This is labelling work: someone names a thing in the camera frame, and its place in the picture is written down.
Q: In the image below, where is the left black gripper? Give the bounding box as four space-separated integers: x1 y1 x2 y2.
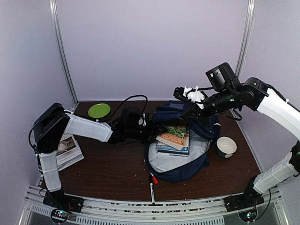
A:
126 120 168 145

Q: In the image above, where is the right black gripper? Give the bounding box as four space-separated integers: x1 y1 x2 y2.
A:
181 88 237 127

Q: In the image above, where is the Penguin young readers book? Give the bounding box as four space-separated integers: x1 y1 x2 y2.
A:
156 142 189 156

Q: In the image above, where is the orange Treehouse book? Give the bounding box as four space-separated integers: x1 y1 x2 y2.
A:
156 125 189 150

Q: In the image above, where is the navy blue backpack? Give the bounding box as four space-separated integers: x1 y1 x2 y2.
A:
144 101 221 183

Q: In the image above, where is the white coffee cover book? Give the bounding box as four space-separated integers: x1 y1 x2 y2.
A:
56 134 84 172

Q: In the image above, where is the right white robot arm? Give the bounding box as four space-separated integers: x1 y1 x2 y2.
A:
183 62 300 207

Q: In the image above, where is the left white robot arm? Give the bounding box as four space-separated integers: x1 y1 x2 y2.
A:
32 103 167 208

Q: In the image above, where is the black capped marker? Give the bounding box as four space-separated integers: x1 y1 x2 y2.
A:
149 175 155 205

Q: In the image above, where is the red capped marker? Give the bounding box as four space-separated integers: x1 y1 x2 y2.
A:
150 173 159 185

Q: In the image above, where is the white teal bowl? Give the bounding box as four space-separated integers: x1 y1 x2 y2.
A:
216 136 237 158

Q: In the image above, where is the green plate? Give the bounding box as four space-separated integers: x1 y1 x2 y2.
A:
88 103 111 119

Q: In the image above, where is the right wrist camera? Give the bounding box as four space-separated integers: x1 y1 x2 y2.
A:
173 86 206 110

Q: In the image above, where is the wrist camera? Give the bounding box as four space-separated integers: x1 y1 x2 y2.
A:
173 86 206 110
138 113 150 127

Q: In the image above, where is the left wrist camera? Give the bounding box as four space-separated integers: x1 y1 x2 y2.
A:
138 113 150 127

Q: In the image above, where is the right aluminium frame post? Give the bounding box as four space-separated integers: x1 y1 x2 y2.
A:
235 0 257 80

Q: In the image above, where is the aluminium frame post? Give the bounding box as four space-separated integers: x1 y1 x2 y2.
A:
235 0 257 80
49 0 79 105

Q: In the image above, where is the aluminium front rail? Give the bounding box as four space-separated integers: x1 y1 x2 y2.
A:
16 186 291 225

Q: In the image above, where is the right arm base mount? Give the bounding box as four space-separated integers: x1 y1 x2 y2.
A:
224 194 264 223

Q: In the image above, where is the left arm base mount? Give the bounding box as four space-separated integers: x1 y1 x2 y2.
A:
43 193 84 224

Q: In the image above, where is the left aluminium frame post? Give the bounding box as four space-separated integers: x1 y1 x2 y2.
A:
49 0 79 105

